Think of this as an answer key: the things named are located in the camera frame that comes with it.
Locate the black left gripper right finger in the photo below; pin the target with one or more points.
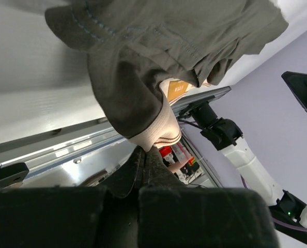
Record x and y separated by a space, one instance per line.
171 215

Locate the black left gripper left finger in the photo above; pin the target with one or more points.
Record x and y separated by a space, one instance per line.
102 216

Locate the dark grey underwear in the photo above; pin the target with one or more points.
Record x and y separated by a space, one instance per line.
135 49

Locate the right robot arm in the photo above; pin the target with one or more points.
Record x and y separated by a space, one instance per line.
289 213

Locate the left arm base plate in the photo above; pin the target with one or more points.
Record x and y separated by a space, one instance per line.
12 174

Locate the aluminium front rail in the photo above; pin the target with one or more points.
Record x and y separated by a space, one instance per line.
68 157

